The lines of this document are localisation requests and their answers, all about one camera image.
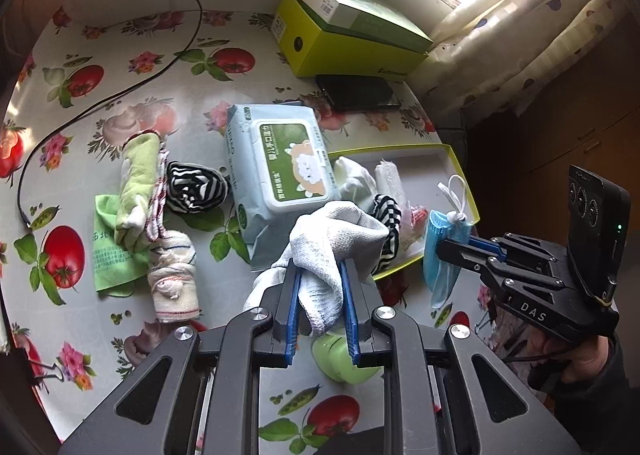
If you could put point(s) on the green rounded square case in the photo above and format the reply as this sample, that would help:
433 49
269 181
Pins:
325 357

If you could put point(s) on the black white striped sock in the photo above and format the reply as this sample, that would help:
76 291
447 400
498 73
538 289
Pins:
387 215
195 187

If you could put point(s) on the cream spotted curtain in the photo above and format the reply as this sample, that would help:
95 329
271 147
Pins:
520 25

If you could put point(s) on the yellow-green box lid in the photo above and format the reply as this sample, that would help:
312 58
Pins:
430 162

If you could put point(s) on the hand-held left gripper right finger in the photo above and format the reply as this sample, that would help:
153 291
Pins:
350 315

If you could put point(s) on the person's right forearm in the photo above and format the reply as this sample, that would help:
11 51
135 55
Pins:
610 405

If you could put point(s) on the black power bank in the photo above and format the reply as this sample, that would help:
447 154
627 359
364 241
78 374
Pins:
357 91

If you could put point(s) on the floral plastic tablecloth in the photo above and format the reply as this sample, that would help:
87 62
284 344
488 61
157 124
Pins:
170 80

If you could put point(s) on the green white carton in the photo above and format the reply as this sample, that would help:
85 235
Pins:
360 10

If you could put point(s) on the green rabbit towel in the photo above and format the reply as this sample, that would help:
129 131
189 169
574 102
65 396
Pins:
137 175

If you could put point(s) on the green microfibre cloth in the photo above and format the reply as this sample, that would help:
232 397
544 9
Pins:
112 260

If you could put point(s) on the yellow-green shoe box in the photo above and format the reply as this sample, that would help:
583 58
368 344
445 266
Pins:
350 52

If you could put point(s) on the pale green white sock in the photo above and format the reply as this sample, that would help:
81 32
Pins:
352 180

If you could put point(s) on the person's right hand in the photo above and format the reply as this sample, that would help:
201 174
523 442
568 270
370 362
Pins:
585 360

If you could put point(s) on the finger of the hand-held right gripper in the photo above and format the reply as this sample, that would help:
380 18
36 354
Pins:
460 252
492 250

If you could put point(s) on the blue face mask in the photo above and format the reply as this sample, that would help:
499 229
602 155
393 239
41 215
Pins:
436 230

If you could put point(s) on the white knit glove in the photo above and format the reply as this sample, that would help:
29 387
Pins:
340 245

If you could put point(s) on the red printed plastic bag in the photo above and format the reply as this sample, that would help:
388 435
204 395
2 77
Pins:
414 227

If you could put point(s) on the wet wipes pack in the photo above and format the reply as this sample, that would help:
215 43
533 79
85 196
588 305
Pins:
280 170

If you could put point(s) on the knotted white striped towel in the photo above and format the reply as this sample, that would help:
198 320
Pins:
172 280

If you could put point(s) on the white gauze roll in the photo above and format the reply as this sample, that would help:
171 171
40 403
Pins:
390 177

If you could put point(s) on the brown wooden cabinet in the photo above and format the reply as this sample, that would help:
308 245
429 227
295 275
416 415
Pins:
575 125

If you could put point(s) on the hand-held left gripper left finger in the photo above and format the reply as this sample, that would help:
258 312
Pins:
292 315

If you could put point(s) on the black binder clip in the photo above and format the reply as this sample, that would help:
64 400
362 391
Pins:
55 371

